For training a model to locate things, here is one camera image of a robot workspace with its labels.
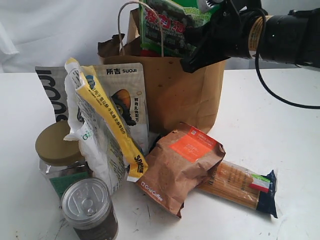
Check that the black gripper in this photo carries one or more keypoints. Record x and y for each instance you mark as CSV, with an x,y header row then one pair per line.
x,y
215,40

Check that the green snack bag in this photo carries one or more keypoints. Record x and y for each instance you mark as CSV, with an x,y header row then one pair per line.
x,y
175,17

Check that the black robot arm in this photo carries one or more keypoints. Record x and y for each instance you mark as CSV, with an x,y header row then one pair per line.
x,y
292,39

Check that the brown paper shopping bag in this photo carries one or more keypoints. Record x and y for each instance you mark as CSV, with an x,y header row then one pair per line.
x,y
172,95

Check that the brown Grid Coffee bag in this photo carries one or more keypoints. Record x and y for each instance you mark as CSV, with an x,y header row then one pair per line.
x,y
178,163

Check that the yellow white crumpled bag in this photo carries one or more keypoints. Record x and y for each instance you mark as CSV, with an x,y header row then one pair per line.
x,y
103,135

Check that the beige SUOJI pouch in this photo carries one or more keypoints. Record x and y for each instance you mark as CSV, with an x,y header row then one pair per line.
x,y
125,84

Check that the spaghetti pack with Italian flag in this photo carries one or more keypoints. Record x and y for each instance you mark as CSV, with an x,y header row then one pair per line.
x,y
243,186

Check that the grey pouch with black letters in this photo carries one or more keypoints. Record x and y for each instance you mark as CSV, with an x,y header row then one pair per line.
x,y
53,82

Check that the clear jar with gold lid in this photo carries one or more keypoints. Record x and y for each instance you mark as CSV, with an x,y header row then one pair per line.
x,y
60,161

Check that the tin can with pull tab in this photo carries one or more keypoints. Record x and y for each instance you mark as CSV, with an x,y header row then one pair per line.
x,y
88,208

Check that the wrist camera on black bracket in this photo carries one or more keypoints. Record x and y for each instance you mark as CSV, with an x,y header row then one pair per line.
x,y
206,5

